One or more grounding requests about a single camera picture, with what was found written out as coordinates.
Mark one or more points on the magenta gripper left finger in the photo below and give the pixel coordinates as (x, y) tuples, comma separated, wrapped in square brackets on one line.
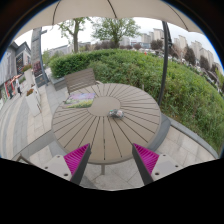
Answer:
[(70, 167)]

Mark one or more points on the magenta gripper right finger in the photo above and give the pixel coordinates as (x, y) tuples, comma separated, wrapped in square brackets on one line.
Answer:
[(153, 166)]

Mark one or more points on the patterned computer mouse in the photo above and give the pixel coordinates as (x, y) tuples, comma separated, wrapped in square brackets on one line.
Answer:
[(115, 113)]

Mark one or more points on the round slatted patio table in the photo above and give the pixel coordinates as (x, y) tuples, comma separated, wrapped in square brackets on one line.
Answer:
[(110, 138)]

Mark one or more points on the trimmed green hedge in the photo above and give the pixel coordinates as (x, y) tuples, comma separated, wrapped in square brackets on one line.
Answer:
[(186, 96)]

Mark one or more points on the white flower planter box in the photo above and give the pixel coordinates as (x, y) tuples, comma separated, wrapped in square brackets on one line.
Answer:
[(32, 102)]

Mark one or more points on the tall stone sign pillar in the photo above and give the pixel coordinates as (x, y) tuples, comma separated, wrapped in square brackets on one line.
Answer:
[(36, 58)]

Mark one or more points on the dark curved umbrella pole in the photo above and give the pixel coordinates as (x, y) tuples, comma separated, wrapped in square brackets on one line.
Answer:
[(168, 45)]

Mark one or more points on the beige patio umbrella canopy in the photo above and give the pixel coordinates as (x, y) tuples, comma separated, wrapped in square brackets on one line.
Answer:
[(61, 10)]

